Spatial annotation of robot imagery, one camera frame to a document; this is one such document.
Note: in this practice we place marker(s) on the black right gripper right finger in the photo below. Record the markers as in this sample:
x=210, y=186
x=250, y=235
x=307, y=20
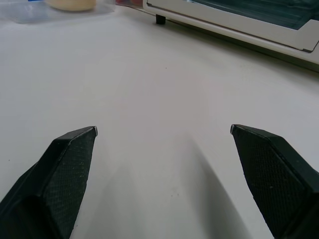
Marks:
x=274, y=179

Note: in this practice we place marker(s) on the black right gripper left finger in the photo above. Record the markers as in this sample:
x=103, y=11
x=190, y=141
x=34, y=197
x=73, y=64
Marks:
x=59, y=179

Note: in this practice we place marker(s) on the white toaster oven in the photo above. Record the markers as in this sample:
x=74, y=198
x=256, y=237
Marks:
x=249, y=22

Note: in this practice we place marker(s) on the clear bag with bread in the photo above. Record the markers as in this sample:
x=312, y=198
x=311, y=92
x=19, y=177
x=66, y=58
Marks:
x=22, y=12

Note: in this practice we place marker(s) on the pale yellow bread bun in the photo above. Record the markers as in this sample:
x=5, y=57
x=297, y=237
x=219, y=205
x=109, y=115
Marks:
x=72, y=4

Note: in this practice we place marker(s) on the red packaged item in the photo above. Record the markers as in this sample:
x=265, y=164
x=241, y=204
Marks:
x=128, y=2

